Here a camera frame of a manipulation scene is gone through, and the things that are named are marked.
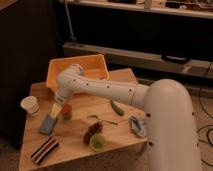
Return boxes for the long low shelf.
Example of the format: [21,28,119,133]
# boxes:
[63,42,213,79]

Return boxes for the metal stand pole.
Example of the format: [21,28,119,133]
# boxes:
[64,0,77,45]

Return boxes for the blue grey crumpled cloth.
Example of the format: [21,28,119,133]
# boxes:
[129,116,146,138]

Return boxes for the striped brown white eraser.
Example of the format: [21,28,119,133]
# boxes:
[31,137,59,165]

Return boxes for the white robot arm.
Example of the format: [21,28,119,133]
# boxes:
[55,64,202,171]

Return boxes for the metal spoon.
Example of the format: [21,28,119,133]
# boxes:
[87,115,118,125]

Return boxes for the wooden table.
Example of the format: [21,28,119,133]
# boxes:
[18,67,149,171]

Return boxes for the black cables on floor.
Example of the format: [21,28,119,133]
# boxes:
[196,63,213,168]

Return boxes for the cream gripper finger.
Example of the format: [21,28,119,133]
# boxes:
[50,103,62,118]

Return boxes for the orange plastic bin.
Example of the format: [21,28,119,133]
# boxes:
[45,53,111,94]

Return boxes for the green chili pepper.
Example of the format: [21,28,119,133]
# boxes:
[110,100,124,116]

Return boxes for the green round cup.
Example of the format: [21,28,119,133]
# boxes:
[89,134,106,152]

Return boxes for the white paper cup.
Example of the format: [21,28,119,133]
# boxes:
[20,96,39,116]

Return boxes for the small orange bottle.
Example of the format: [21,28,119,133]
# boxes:
[61,104,72,120]

